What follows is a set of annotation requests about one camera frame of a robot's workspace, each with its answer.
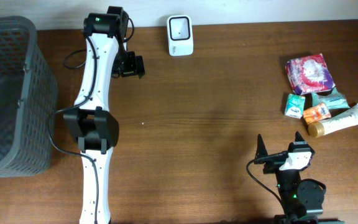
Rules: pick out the grey plastic basket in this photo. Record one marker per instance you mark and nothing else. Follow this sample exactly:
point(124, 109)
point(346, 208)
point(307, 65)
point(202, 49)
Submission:
point(28, 94)

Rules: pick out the teal pocket tissue pack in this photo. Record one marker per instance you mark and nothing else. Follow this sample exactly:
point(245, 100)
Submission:
point(295, 106)

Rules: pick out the orange pocket tissue pack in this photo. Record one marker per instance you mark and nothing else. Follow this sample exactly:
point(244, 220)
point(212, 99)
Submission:
point(316, 113)

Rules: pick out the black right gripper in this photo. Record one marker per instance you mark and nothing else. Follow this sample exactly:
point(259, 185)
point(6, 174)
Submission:
point(272, 167)

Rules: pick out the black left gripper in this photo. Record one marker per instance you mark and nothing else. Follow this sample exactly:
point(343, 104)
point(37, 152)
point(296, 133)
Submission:
point(138, 65)

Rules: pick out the red purple tissue pack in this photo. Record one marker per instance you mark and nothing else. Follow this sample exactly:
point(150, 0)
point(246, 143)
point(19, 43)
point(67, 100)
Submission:
point(309, 74)

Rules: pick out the white barcode scanner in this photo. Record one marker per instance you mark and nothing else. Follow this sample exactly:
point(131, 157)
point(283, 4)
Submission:
point(180, 35)

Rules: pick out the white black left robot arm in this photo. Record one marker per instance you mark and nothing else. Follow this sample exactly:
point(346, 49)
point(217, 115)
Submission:
point(89, 121)

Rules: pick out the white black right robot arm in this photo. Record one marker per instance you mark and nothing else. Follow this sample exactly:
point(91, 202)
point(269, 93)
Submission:
point(301, 199)

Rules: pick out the white green cream tube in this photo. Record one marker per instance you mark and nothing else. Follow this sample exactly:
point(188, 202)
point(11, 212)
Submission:
point(344, 120)

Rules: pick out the teal wipes packet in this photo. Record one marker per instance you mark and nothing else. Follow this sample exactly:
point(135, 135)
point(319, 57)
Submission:
point(334, 100)

